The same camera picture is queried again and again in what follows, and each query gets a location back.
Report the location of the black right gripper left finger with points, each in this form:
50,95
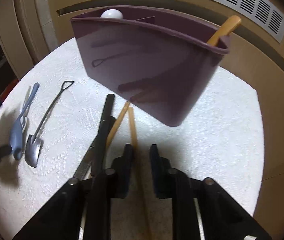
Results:
60,217

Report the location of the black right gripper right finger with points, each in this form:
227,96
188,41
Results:
201,209

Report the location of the blue plastic spoon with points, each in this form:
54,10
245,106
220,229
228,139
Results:
16,133

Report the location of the black handled steel spoon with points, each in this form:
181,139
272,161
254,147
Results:
103,131
84,168

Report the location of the shovel shaped metal spoon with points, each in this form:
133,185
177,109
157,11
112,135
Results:
34,141

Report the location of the purple plastic utensil caddy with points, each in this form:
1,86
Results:
159,60

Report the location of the white round spoon in caddy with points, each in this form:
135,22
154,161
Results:
112,13

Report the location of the wooden spoon in caddy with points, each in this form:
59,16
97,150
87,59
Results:
225,29

